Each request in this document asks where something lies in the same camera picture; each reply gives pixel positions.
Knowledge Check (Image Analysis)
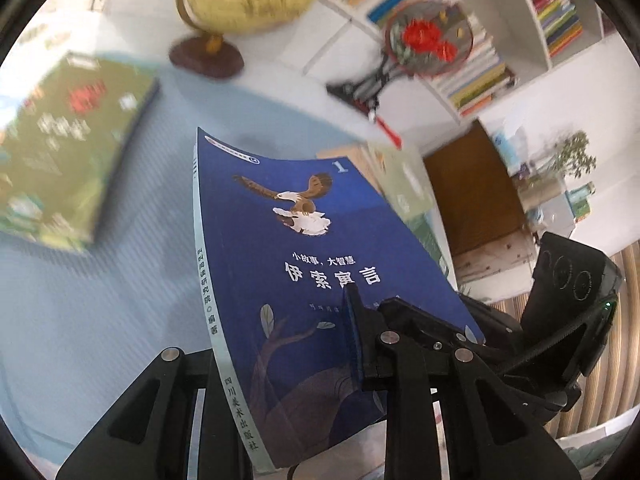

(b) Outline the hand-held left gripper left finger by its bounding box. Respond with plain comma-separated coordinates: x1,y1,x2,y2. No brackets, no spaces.
55,345,256,480

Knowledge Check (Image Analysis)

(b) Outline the red fan tassel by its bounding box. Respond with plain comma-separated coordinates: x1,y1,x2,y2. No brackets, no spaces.
367,107,403,150

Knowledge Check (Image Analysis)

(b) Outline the row of red yellow shelf books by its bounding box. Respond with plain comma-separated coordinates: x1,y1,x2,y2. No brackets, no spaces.
527,0,584,58

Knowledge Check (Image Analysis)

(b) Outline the light blue mat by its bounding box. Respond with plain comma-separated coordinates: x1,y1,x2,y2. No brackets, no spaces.
0,50,461,480

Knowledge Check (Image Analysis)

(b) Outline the teal small box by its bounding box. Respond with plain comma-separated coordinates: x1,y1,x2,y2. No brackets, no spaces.
566,184,597,224

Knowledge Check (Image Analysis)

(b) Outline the brown wooden cabinet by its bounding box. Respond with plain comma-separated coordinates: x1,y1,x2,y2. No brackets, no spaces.
422,119,540,286

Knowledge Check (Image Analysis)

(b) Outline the small green plant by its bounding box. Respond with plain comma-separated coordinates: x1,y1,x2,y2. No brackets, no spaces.
547,130,599,181

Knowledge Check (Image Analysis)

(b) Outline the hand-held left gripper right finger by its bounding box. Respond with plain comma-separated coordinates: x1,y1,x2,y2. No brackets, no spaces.
344,286,582,480

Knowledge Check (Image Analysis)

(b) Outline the navy blue eagle book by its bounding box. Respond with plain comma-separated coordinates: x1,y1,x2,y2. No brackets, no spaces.
191,126,487,475

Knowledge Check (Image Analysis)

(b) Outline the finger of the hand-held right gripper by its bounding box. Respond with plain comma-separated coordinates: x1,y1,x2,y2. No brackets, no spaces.
377,297,523,376

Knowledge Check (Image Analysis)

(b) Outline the round fan on black stand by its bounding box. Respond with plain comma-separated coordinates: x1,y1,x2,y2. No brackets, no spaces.
367,0,517,117

